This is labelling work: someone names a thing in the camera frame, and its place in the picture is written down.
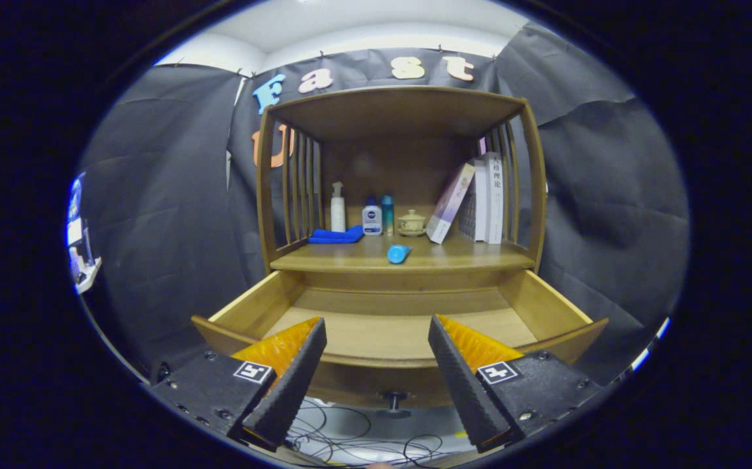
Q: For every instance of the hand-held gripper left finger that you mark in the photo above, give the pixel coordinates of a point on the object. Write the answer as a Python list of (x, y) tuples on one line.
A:
[(291, 384)]

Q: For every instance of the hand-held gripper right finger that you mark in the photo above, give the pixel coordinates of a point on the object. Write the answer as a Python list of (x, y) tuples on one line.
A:
[(461, 384)]

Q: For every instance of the black drawer knob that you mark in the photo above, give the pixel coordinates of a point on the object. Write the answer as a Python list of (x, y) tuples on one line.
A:
[(393, 398)]

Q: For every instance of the wooden drawer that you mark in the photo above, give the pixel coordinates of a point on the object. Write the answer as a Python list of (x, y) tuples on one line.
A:
[(376, 335)]

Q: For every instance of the blue cosmetic tube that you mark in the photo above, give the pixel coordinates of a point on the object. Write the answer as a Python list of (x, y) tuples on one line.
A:
[(399, 254)]

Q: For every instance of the wooden countertop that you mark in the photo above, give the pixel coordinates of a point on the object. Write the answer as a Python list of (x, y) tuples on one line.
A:
[(467, 255)]

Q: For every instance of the blue folded cloth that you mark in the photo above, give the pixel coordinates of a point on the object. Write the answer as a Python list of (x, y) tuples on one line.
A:
[(333, 236)]

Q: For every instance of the grey patterned book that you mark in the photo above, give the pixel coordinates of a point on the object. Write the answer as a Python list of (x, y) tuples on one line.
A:
[(468, 218)]

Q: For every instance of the beige lidded teacup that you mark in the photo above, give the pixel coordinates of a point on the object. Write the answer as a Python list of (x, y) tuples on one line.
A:
[(412, 225)]

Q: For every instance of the white pump bottle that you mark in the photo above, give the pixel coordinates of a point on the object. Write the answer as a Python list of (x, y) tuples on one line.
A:
[(338, 212)]

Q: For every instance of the leaning purple white book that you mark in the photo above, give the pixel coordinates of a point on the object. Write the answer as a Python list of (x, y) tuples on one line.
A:
[(449, 205)]

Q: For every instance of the slim teal bottle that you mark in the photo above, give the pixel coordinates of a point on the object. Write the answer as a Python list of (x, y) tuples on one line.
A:
[(388, 218)]

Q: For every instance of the white lotion bottle blue cap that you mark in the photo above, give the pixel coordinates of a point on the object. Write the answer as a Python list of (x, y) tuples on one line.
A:
[(372, 221)]

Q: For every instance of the white book with black print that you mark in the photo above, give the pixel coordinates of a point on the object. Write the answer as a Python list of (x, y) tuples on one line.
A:
[(494, 202)]

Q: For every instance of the plain white book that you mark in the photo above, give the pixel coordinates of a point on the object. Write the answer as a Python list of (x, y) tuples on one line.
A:
[(480, 195)]

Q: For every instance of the black backdrop cloth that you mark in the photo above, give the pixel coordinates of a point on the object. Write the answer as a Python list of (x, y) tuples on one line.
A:
[(154, 228)]

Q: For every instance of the white desk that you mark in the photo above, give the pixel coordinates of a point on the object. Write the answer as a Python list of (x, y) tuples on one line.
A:
[(89, 277)]

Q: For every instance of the computer monitor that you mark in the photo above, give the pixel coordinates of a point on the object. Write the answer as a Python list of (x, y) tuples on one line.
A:
[(75, 215)]

